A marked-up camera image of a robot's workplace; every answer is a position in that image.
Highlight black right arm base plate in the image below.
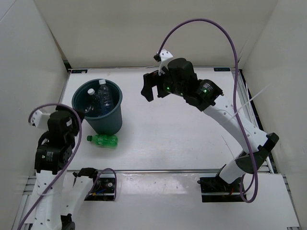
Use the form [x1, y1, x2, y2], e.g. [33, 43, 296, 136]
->
[197, 177, 243, 203]

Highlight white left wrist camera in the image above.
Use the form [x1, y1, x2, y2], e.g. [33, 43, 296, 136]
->
[29, 110, 50, 130]

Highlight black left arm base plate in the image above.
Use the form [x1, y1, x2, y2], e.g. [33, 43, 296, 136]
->
[84, 174, 117, 201]

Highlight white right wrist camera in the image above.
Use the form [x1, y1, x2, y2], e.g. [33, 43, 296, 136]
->
[154, 49, 174, 76]

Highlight white cable tie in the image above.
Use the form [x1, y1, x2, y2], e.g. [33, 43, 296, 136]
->
[231, 84, 270, 119]

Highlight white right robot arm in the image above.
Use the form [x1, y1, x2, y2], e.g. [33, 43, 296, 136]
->
[141, 58, 279, 192]

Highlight clear plastic bottle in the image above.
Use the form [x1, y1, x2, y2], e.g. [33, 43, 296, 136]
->
[98, 79, 114, 115]

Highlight green plastic bottle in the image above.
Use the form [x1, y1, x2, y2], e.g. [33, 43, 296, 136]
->
[86, 134, 118, 148]

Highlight dark teal ribbed bin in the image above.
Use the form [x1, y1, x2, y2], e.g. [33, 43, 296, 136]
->
[71, 79, 123, 135]

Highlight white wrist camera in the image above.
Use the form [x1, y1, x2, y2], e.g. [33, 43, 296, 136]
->
[154, 49, 174, 76]
[29, 110, 50, 130]

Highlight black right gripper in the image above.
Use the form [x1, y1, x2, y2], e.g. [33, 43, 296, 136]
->
[141, 68, 187, 103]

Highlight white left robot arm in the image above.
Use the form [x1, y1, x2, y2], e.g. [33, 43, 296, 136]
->
[30, 105, 101, 230]

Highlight blue label bottle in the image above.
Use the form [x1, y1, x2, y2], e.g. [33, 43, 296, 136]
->
[87, 88, 101, 114]
[84, 103, 95, 117]

